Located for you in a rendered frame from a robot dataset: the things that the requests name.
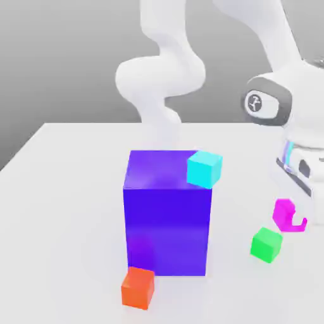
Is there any small green cube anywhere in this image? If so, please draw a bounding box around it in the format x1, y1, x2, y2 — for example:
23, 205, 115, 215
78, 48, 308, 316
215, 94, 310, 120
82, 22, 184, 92
249, 227, 284, 265

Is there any large purple box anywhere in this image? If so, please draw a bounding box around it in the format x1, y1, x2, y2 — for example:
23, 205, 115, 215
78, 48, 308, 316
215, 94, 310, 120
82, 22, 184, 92
122, 149, 213, 277

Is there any small magenta cube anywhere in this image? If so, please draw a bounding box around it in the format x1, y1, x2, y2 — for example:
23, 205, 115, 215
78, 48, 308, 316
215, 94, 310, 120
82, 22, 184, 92
272, 198, 309, 234

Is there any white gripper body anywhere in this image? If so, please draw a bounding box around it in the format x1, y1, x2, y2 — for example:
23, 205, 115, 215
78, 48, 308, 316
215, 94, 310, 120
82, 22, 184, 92
270, 156, 324, 227

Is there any small cyan cube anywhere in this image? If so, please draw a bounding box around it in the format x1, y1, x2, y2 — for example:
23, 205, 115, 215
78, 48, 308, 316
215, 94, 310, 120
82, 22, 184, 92
186, 150, 224, 190

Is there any small orange cube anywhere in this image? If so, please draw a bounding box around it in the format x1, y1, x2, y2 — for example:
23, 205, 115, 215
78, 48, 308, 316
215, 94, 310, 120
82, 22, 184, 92
120, 266, 156, 311

